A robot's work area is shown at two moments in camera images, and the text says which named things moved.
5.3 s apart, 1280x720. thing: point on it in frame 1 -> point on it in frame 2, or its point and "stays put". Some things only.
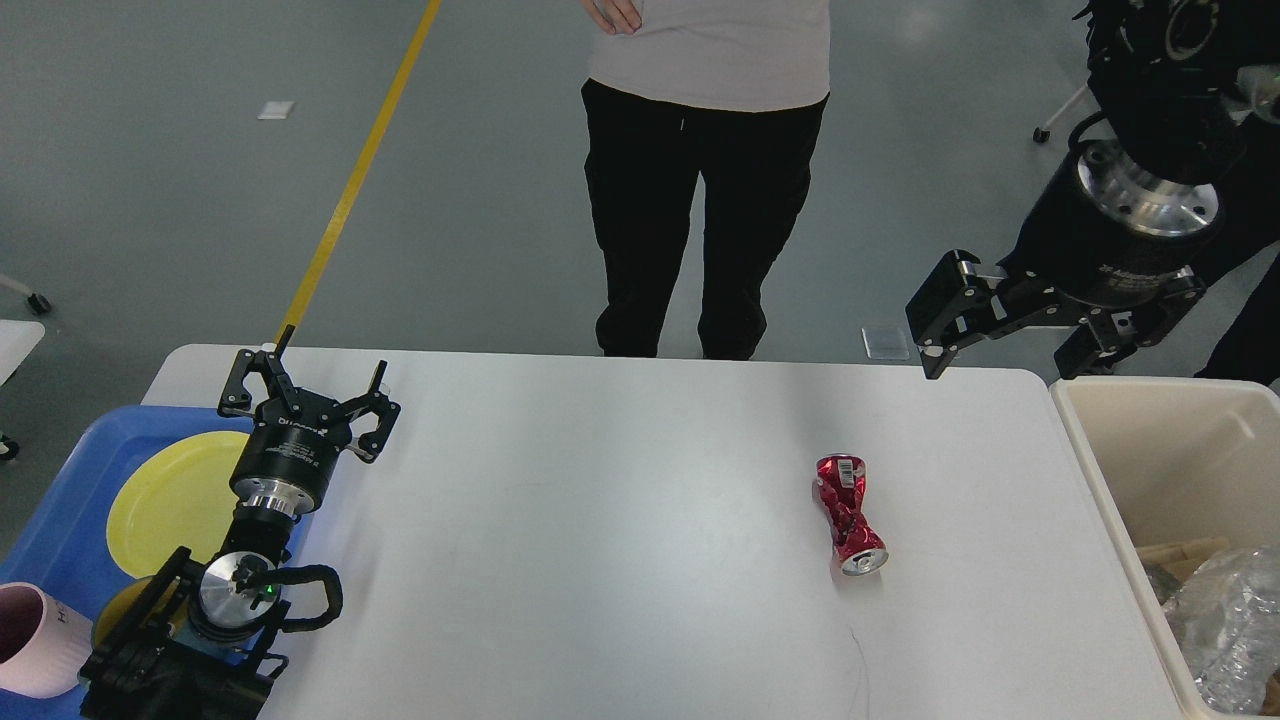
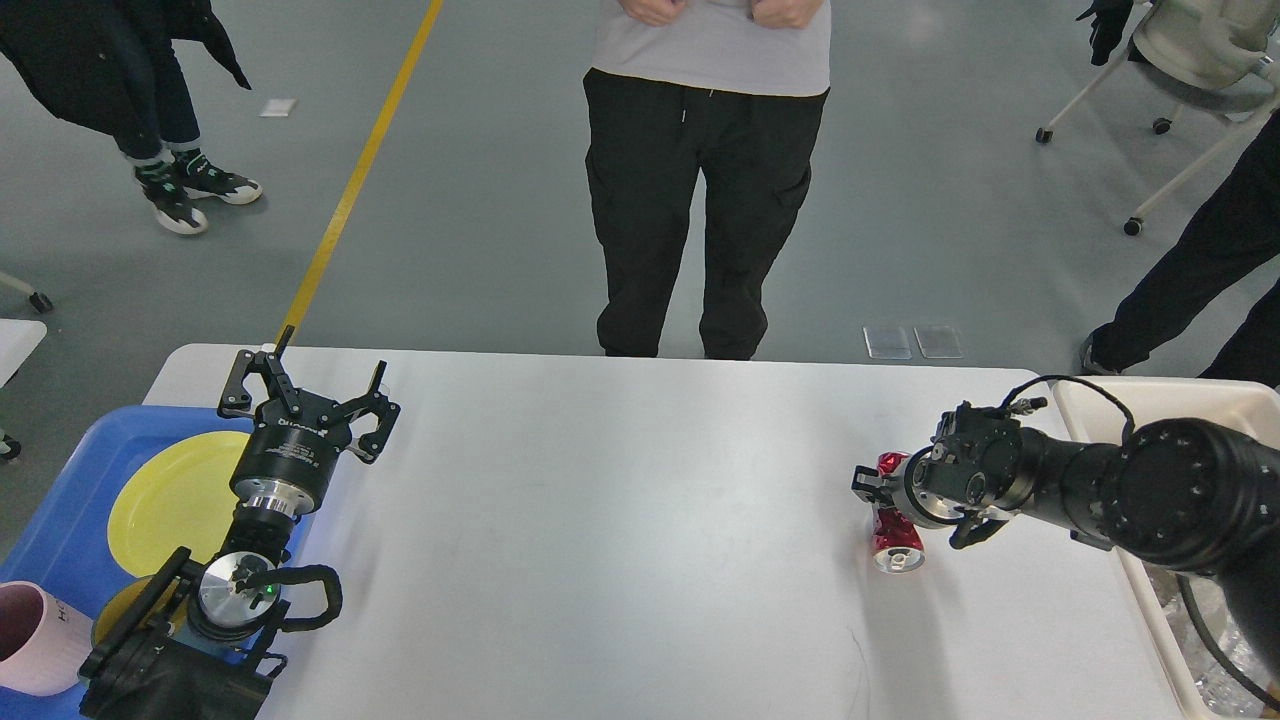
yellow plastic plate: [175, 493] stays put
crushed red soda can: [858, 544] -> [898, 545]
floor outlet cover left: [885, 343] stays put
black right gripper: [1109, 248] -> [913, 497]
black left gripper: [297, 436] stays put
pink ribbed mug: [43, 643] stays put
